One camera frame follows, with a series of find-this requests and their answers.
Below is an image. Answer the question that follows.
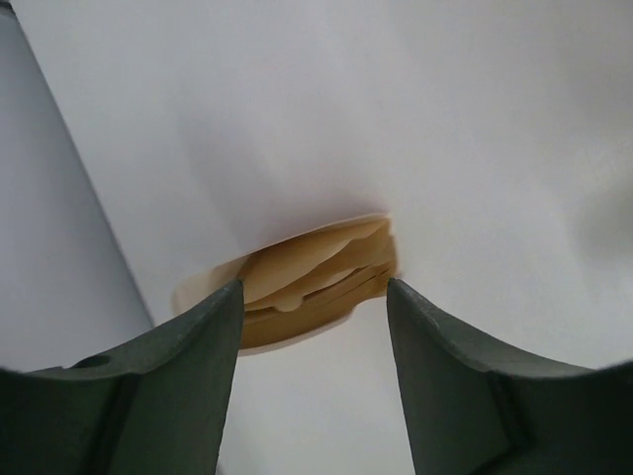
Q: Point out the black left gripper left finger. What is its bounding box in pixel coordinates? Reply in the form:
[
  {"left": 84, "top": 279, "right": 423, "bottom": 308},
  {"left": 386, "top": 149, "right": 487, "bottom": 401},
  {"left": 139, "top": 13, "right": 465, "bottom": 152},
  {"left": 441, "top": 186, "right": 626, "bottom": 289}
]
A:
[{"left": 1, "top": 281, "right": 244, "bottom": 474}]

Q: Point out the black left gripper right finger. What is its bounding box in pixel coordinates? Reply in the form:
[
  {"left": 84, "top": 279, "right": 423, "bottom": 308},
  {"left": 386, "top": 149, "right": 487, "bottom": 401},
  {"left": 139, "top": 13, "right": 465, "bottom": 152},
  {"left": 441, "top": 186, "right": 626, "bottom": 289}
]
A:
[{"left": 387, "top": 279, "right": 632, "bottom": 475}]

